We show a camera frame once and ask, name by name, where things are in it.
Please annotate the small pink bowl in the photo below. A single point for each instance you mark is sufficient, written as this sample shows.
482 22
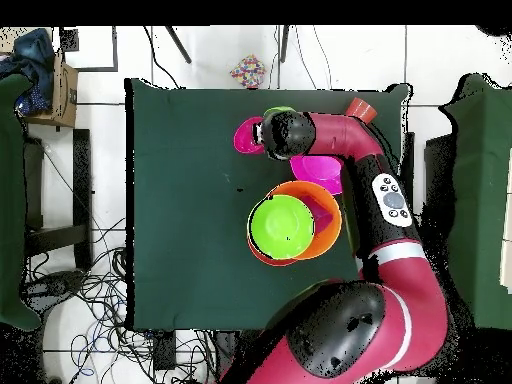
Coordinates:
244 138

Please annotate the small green bowl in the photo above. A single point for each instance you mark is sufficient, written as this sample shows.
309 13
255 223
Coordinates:
278 108

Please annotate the large pink bowl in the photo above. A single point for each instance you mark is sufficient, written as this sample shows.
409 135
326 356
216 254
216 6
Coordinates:
316 168

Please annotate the large green bowl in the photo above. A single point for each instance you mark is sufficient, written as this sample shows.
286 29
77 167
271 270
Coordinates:
280 228

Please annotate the purple cup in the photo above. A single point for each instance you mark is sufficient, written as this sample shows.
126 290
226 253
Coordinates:
322 216

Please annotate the red-orange cup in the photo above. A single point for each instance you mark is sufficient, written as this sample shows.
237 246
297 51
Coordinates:
362 110

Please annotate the red-orange bowl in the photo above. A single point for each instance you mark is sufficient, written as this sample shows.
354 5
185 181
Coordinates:
260 256

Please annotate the large orange bowl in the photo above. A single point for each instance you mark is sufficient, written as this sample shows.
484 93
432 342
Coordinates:
328 240

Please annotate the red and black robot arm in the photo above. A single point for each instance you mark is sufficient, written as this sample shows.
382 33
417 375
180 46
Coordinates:
400 300

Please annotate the colourful patterned box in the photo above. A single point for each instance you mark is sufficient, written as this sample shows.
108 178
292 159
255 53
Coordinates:
248 72

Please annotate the black tripod leg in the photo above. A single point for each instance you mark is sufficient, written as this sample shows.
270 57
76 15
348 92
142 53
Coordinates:
178 44
283 44

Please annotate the dark green table cloth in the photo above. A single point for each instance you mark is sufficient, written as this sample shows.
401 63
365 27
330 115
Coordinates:
180 280

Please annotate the brown cardboard box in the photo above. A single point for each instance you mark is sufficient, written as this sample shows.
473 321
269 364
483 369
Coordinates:
66 100

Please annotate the green cloth covered side table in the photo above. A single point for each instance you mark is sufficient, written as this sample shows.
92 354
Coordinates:
480 200
10 200

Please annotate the black power strip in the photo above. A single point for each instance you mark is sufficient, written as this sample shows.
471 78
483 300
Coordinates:
164 352

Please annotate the blue cloth bundle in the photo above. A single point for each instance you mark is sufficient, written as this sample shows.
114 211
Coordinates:
34 52

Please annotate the thin black square frame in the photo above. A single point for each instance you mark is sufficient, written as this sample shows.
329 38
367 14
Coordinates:
96 69

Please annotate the black metal frame stand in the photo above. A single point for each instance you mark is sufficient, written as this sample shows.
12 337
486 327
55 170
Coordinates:
440 184
82 200

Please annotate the black pedestal leg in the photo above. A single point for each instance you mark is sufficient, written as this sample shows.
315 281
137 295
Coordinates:
52 286

